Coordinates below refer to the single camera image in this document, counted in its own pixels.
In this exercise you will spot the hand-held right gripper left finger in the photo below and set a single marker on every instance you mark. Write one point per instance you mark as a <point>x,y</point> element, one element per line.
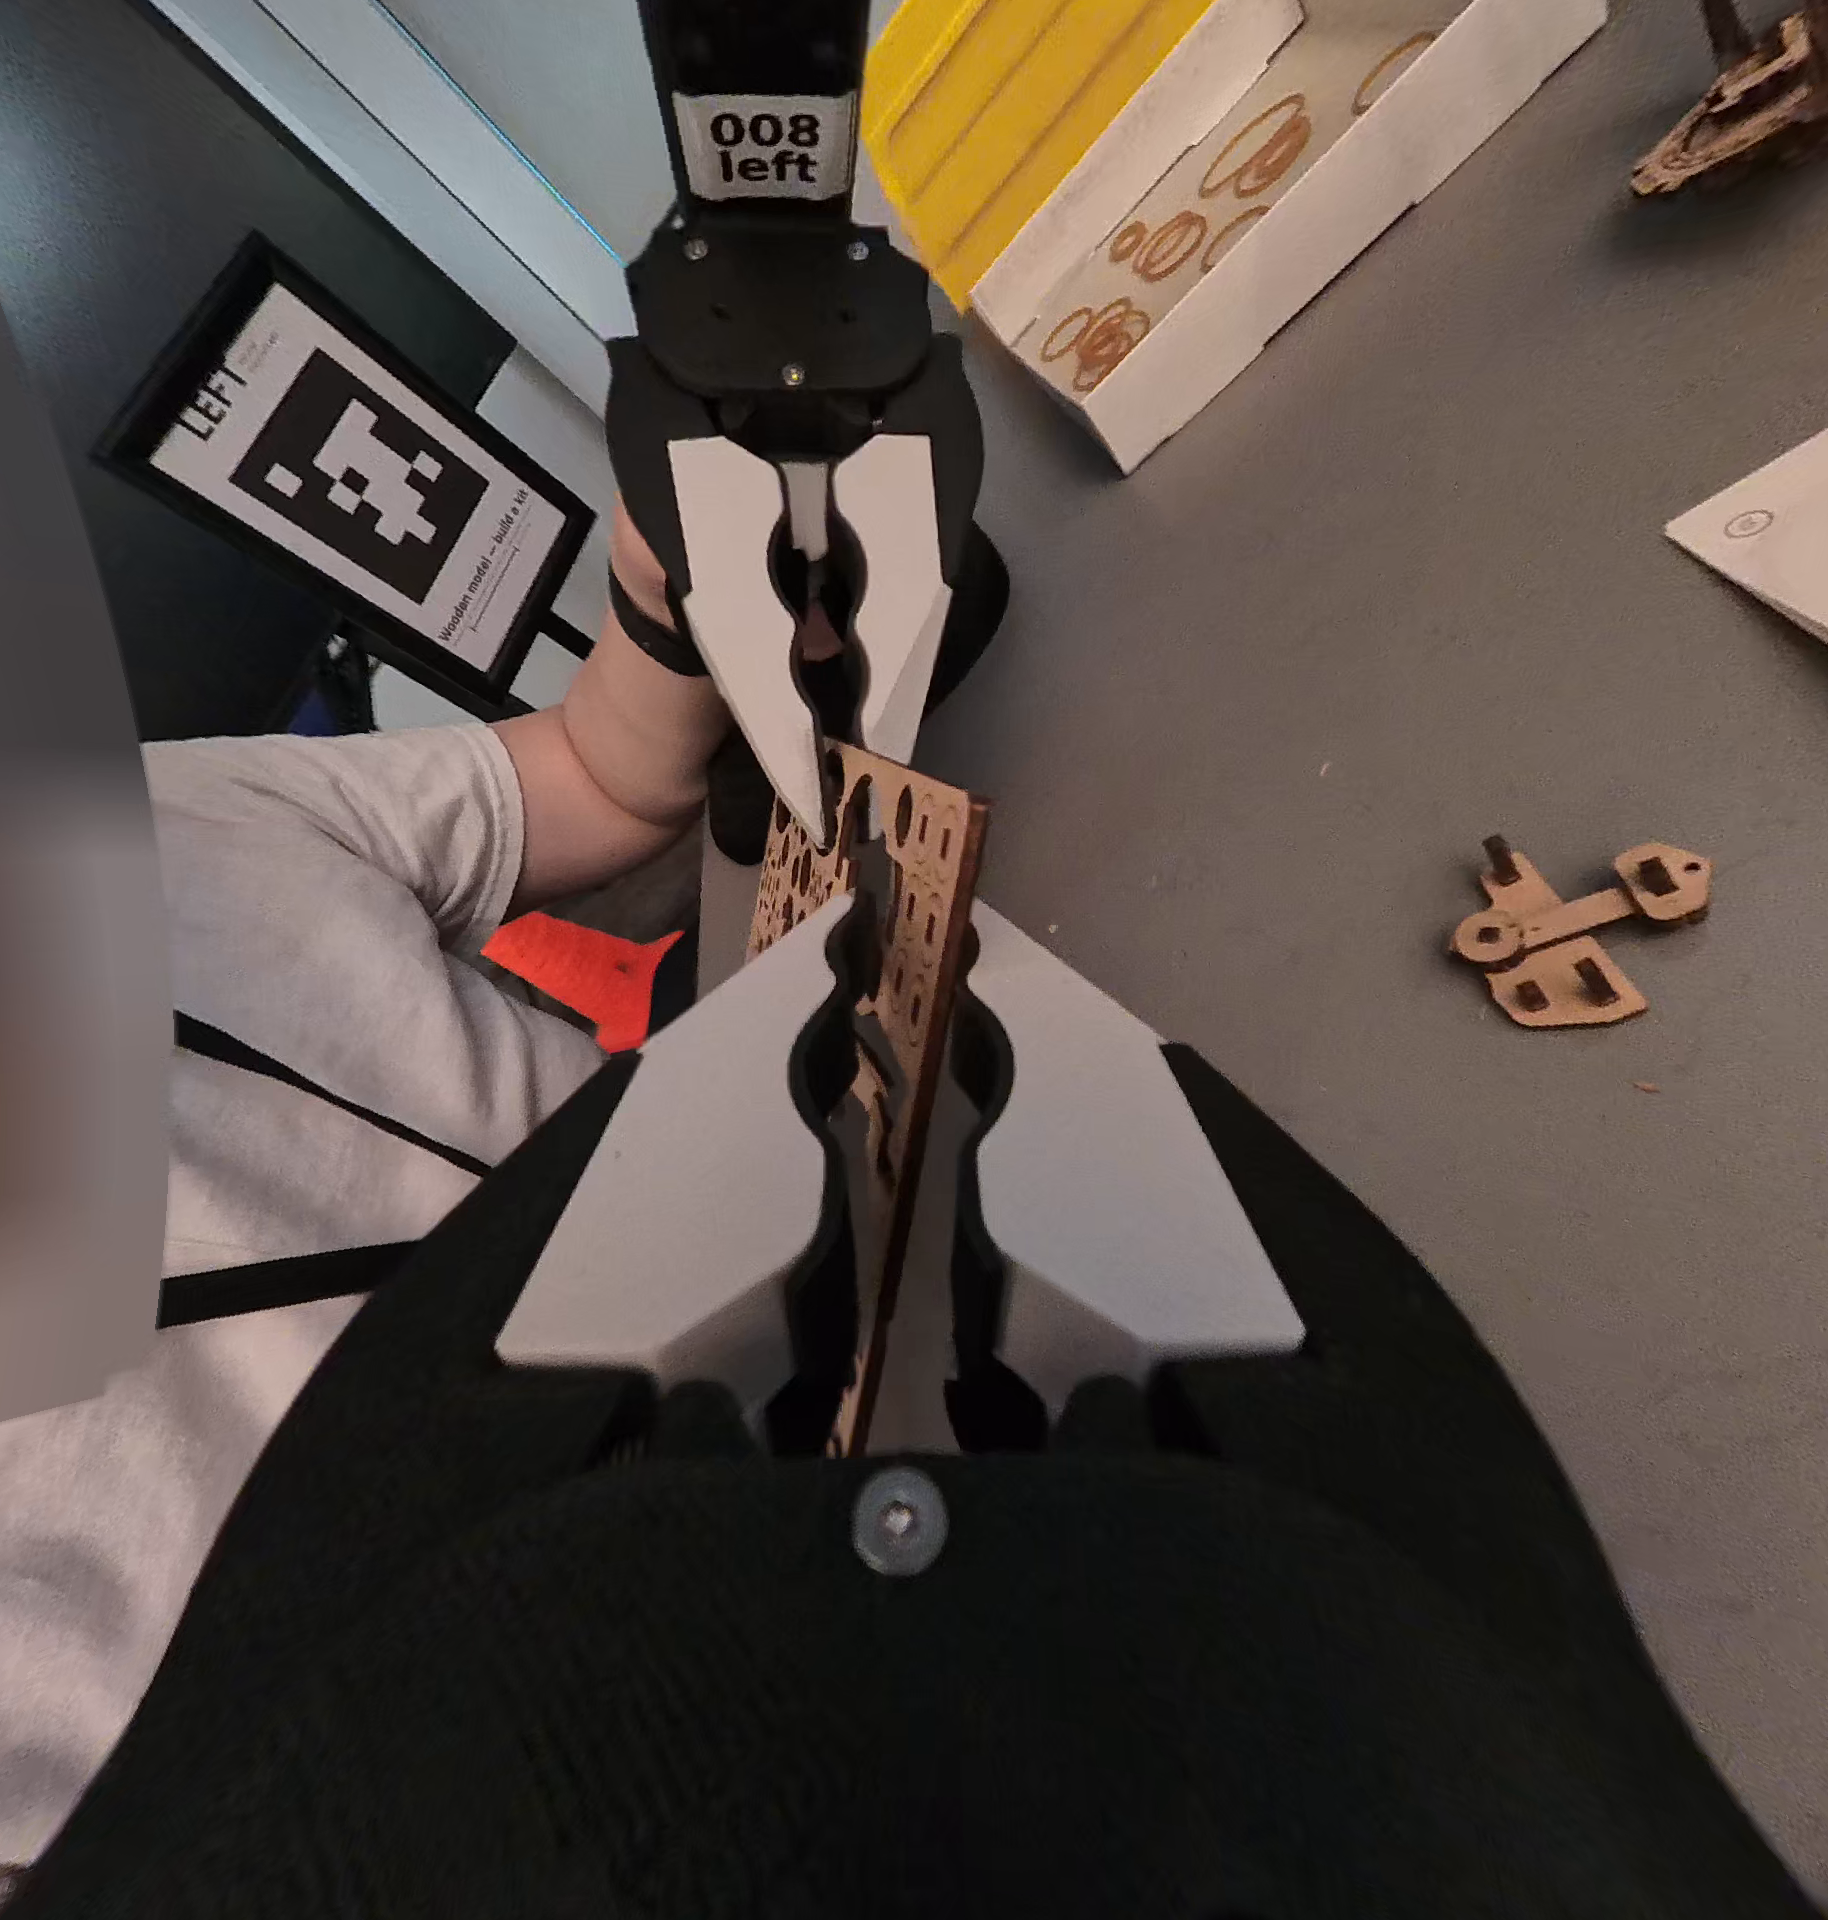
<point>673,1185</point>

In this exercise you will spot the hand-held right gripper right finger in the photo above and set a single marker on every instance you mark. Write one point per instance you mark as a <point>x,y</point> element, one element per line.
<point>1138,1185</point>

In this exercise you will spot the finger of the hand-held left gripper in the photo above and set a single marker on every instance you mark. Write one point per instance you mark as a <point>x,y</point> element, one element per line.
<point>907,556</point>
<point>734,571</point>

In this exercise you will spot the large wooden parts sheet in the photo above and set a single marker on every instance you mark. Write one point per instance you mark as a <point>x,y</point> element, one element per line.
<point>932,1035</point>

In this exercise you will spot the person's left forearm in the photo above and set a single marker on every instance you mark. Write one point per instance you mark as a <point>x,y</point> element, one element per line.
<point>614,780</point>

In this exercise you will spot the assembled wooden model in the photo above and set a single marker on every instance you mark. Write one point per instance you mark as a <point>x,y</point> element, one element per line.
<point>1753,106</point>

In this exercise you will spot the person's left hand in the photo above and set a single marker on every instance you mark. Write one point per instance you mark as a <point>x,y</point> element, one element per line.
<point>636,556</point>

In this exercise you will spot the black wristband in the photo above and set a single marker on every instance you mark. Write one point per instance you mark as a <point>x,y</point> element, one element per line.
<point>652,637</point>

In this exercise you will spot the red paper tag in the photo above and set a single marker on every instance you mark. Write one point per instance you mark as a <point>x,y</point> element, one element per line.
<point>569,961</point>

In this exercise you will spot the white cardboard box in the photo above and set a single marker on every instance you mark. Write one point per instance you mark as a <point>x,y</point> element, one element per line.
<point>1198,376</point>

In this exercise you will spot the black framed marker sign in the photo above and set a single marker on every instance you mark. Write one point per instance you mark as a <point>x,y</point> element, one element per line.
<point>359,480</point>

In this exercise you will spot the person in white shirt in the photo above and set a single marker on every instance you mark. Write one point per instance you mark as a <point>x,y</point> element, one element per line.
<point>328,901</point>

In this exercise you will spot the small wooden pegged assembly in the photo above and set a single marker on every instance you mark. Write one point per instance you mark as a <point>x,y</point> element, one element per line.
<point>1558,930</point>

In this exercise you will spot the white instruction booklet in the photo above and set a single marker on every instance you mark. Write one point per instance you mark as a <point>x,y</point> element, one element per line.
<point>1799,526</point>

